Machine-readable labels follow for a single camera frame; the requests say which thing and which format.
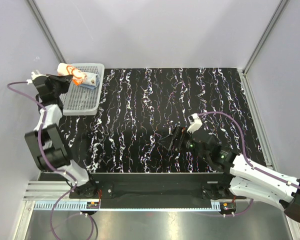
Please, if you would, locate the orange white towel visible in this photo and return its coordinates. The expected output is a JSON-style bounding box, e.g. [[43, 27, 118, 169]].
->
[[57, 63, 87, 86]]

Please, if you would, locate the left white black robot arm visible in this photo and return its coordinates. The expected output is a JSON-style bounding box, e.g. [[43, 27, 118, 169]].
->
[[24, 71, 98, 198]]

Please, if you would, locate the white perforated plastic basket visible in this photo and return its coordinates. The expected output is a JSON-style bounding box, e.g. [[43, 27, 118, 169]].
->
[[60, 63, 105, 116]]

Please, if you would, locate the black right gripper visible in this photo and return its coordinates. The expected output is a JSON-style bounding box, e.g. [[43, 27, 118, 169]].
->
[[158, 125, 209, 161]]

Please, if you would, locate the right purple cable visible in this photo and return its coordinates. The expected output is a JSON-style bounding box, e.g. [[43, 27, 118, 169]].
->
[[188, 111, 300, 217]]

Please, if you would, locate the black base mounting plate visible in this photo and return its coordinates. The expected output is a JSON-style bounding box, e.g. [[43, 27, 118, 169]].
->
[[69, 172, 247, 210]]

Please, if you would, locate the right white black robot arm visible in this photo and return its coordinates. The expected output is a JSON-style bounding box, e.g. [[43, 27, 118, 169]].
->
[[159, 127, 300, 223]]

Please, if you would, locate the aluminium rail frame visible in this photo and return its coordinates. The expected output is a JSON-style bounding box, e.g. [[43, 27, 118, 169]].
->
[[22, 181, 295, 212]]

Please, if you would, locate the blue white bear towel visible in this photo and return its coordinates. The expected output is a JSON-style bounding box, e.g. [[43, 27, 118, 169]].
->
[[79, 72, 101, 90]]

